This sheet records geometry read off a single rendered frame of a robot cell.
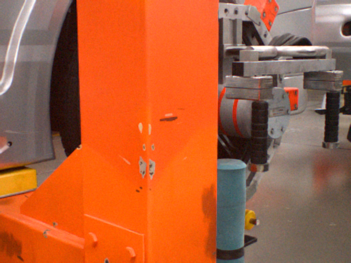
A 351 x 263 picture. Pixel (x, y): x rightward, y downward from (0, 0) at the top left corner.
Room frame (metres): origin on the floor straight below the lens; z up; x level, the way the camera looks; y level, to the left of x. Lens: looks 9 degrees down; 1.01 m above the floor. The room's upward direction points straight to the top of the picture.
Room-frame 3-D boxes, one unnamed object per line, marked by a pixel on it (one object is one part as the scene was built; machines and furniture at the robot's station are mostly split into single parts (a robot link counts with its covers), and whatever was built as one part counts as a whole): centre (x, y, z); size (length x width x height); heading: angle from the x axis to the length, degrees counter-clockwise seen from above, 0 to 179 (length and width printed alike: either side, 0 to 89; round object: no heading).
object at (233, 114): (1.32, -0.17, 0.85); 0.21 x 0.14 x 0.14; 48
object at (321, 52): (1.36, -0.27, 1.03); 0.19 x 0.18 x 0.11; 48
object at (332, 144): (1.33, -0.40, 0.83); 0.04 x 0.04 x 0.16
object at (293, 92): (1.60, -0.33, 0.85); 0.09 x 0.08 x 0.07; 138
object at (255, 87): (1.10, -0.15, 0.93); 0.09 x 0.05 x 0.05; 48
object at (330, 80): (1.35, -0.38, 0.93); 0.09 x 0.05 x 0.05; 48
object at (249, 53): (1.21, -0.14, 1.03); 0.19 x 0.18 x 0.11; 48
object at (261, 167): (1.08, -0.18, 0.83); 0.04 x 0.04 x 0.16
